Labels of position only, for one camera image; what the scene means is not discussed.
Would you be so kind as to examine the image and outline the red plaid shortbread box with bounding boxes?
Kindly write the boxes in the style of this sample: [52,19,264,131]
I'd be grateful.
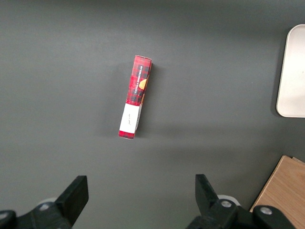
[117,54,153,140]

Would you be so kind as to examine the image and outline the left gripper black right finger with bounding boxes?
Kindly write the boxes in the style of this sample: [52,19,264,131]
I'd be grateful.
[188,174,256,229]

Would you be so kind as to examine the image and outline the cream plastic tray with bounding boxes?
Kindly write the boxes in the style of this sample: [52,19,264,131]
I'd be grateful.
[276,23,305,118]

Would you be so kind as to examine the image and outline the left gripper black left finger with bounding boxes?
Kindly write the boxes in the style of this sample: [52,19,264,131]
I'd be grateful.
[15,175,90,229]

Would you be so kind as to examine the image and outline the wooden two-drawer cabinet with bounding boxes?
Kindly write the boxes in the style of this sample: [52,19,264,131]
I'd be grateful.
[249,155,305,229]

